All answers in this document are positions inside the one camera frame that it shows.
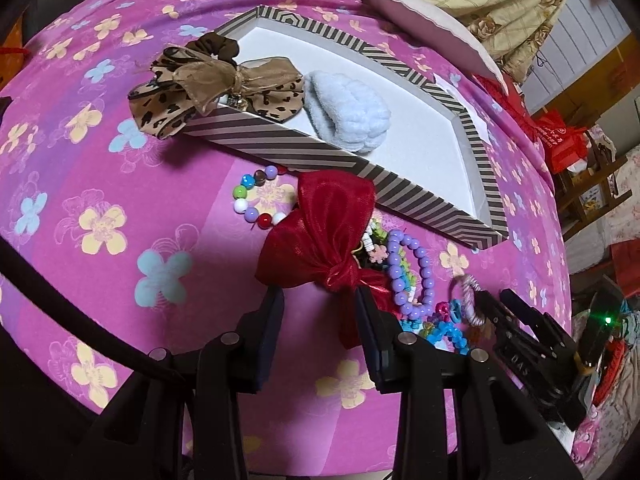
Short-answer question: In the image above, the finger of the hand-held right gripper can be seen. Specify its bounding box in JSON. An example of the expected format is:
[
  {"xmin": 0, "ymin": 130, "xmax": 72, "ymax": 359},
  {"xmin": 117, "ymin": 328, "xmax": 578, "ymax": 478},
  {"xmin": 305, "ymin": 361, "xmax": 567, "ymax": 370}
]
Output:
[
  {"xmin": 474, "ymin": 291, "xmax": 527, "ymax": 350},
  {"xmin": 500, "ymin": 288, "xmax": 547, "ymax": 334}
]

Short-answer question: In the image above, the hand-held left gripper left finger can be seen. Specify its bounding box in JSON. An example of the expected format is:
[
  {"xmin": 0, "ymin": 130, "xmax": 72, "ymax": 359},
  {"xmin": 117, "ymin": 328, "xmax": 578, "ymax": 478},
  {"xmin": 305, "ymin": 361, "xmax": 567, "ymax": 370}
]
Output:
[{"xmin": 85, "ymin": 287, "xmax": 286, "ymax": 480}]

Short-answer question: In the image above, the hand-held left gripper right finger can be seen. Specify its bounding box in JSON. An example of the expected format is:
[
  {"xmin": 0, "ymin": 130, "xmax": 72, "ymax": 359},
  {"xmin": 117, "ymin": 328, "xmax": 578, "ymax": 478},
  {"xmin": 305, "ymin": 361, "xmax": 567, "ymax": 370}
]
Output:
[{"xmin": 352, "ymin": 287, "xmax": 583, "ymax": 480}]

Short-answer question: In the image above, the grey glitter bracelet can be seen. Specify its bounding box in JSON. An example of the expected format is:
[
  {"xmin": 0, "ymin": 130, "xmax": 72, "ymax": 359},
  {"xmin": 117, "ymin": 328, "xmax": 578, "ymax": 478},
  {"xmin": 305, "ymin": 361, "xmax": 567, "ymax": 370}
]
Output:
[{"xmin": 447, "ymin": 275, "xmax": 488, "ymax": 328}]

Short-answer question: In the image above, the blue bead bracelet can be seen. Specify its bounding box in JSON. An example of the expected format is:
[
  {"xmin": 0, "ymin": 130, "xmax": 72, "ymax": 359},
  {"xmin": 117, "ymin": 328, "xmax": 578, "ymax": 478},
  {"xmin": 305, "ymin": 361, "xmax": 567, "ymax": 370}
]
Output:
[{"xmin": 425, "ymin": 317, "xmax": 471, "ymax": 356}]

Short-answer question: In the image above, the rainbow bead bracelet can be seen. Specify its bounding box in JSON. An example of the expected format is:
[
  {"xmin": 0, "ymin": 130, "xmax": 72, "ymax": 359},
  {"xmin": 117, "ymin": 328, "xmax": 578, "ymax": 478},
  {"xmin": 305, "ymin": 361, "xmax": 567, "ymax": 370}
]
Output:
[{"xmin": 400, "ymin": 300, "xmax": 463, "ymax": 341}]

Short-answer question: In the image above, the purple bead bracelet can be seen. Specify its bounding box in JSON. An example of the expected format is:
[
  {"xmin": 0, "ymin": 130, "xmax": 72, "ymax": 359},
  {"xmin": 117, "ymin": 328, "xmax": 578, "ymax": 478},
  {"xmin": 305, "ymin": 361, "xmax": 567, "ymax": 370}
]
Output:
[{"xmin": 386, "ymin": 229, "xmax": 436, "ymax": 318}]

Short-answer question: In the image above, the green flower bead bracelet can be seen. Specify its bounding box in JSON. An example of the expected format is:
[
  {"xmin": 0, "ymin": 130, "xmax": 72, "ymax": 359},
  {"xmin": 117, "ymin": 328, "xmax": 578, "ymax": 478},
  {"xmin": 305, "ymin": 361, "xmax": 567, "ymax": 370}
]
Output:
[{"xmin": 357, "ymin": 219, "xmax": 418, "ymax": 311}]

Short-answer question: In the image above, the red organza bow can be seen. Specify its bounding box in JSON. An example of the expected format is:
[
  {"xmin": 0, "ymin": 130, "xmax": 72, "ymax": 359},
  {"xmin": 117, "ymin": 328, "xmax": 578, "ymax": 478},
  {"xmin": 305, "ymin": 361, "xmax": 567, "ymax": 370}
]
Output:
[{"xmin": 255, "ymin": 170, "xmax": 393, "ymax": 348}]

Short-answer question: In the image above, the large multicolour bead bracelet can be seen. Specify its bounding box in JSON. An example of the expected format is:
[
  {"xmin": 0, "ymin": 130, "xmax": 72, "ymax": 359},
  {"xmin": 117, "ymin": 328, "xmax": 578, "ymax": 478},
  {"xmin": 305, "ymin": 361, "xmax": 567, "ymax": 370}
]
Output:
[{"xmin": 232, "ymin": 165, "xmax": 301, "ymax": 231}]

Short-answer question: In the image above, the striped cardboard tray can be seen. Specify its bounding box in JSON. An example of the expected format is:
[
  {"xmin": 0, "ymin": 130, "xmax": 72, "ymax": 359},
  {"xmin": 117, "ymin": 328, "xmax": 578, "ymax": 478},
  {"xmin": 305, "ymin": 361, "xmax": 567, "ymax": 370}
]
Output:
[{"xmin": 181, "ymin": 5, "xmax": 510, "ymax": 251}]

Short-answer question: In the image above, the pale fluffy scrunchie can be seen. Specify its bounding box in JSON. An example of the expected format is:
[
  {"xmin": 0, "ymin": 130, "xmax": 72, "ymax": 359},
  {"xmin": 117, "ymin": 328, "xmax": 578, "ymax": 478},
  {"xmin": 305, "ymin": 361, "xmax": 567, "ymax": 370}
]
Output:
[{"xmin": 302, "ymin": 71, "xmax": 396, "ymax": 155}]

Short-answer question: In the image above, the leopard print bow hair tie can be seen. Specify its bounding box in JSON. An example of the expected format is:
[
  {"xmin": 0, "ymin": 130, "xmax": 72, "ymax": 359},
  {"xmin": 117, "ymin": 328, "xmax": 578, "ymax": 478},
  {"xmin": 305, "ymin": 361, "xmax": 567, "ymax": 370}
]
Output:
[{"xmin": 127, "ymin": 46, "xmax": 305, "ymax": 140}]

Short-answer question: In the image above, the dark brown scrunchie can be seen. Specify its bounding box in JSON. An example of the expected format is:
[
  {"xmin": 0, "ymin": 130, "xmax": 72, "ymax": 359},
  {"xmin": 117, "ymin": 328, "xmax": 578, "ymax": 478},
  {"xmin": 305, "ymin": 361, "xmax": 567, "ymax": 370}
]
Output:
[{"xmin": 192, "ymin": 31, "xmax": 242, "ymax": 68}]

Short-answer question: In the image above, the wooden rack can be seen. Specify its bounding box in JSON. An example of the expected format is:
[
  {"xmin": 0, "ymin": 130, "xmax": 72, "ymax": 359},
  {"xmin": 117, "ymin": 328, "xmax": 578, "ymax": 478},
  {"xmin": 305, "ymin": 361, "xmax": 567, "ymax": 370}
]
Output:
[{"xmin": 555, "ymin": 155, "xmax": 628, "ymax": 226}]

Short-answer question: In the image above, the pink floral bedsheet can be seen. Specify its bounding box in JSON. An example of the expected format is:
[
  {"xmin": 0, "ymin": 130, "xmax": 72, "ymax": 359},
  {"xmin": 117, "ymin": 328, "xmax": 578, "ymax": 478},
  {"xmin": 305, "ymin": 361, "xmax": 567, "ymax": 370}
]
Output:
[{"xmin": 0, "ymin": 0, "xmax": 573, "ymax": 461}]

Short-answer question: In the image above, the red shopping bag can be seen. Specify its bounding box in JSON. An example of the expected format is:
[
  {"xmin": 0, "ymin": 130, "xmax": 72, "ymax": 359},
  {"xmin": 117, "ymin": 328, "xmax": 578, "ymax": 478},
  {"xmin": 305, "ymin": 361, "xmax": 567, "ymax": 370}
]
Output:
[{"xmin": 532, "ymin": 110, "xmax": 591, "ymax": 171}]

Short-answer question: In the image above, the white folded cloth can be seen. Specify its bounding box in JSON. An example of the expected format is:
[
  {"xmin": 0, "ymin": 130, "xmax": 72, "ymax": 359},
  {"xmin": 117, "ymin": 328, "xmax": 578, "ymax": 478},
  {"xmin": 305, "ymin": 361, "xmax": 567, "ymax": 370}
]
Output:
[{"xmin": 434, "ymin": 72, "xmax": 493, "ymax": 133}]

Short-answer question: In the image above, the white pillow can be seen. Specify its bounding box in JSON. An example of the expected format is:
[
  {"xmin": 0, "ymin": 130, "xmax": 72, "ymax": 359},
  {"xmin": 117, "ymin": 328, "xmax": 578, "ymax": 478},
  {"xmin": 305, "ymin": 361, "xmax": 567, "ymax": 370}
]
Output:
[{"xmin": 362, "ymin": 0, "xmax": 508, "ymax": 86}]

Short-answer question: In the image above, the cream floral blanket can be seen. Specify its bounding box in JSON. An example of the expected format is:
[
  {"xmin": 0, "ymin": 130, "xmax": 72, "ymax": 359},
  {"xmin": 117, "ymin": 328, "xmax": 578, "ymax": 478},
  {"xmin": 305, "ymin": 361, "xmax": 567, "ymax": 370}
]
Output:
[{"xmin": 320, "ymin": 0, "xmax": 576, "ymax": 81}]

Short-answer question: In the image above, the black cable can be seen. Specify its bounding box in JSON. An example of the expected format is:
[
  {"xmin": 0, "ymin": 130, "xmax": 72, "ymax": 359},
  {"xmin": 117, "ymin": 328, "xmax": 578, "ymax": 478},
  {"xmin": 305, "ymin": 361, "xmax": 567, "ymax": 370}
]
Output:
[{"xmin": 0, "ymin": 237, "xmax": 171, "ymax": 386}]

